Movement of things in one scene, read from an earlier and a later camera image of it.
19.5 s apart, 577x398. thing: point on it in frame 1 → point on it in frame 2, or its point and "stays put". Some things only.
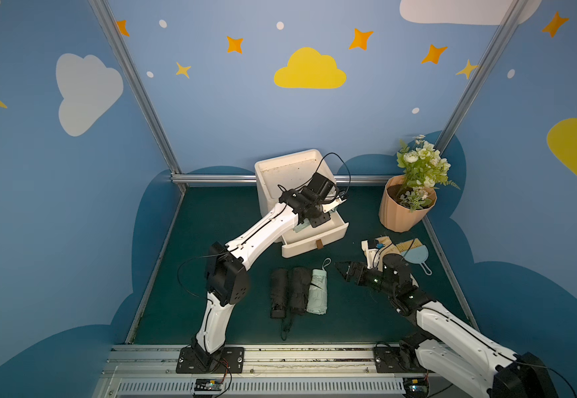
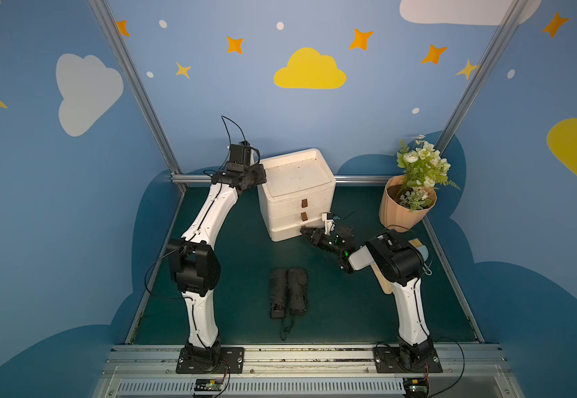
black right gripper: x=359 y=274 → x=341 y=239
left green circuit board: x=208 y=385 stays put
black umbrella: x=299 y=283 stays put
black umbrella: x=278 y=291 stays put
